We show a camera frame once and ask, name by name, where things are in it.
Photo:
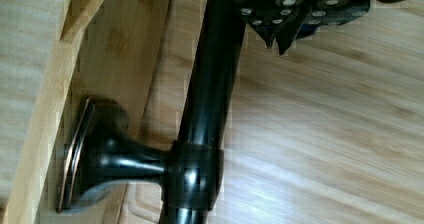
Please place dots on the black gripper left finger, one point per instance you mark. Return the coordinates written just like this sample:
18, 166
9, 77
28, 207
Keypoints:
266, 17

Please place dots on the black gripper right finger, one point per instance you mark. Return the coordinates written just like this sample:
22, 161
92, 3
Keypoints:
308, 15

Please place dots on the wooden drawer with black handle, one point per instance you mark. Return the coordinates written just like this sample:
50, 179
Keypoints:
53, 53

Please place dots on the bamboo cutting board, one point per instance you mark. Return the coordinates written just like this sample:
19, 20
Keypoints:
331, 132

